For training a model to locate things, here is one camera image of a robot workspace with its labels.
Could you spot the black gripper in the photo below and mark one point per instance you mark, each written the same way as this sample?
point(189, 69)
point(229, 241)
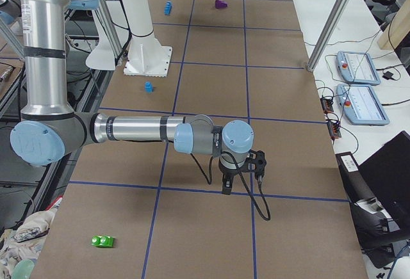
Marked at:
point(228, 175)

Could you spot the purple trapezoid block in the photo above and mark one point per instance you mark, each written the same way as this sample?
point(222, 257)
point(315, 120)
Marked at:
point(220, 4)

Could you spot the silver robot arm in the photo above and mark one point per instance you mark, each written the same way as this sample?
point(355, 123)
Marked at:
point(50, 128)

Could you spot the small blue brick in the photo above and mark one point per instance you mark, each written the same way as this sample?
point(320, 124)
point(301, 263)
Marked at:
point(149, 88)

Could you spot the green double brick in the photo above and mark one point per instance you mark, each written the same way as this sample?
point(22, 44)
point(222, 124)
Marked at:
point(102, 241)

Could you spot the lower teach pendant tablet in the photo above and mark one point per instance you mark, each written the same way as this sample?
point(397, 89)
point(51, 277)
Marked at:
point(360, 105)

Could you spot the teach pendant tablet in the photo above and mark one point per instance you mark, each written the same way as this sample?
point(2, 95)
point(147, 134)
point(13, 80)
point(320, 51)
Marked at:
point(357, 67)
point(360, 105)

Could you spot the black laptop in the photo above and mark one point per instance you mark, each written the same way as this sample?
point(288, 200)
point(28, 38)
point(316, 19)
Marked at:
point(386, 173)

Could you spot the upper teach pendant tablet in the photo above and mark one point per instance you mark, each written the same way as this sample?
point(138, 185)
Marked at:
point(357, 67)

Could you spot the long blue brick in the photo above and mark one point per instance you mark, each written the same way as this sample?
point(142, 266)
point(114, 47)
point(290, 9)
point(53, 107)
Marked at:
point(168, 8)

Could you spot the crumpled patterned cloth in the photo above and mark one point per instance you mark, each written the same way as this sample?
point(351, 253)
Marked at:
point(26, 242)

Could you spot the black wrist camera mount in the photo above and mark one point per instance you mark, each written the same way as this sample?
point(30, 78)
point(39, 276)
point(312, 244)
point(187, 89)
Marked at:
point(255, 163)

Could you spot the white pedestal base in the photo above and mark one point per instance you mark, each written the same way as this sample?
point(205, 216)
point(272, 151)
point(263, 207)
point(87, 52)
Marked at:
point(146, 56)

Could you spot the aluminium frame post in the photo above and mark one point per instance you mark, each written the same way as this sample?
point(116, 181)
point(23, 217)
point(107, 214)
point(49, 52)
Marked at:
point(329, 27)

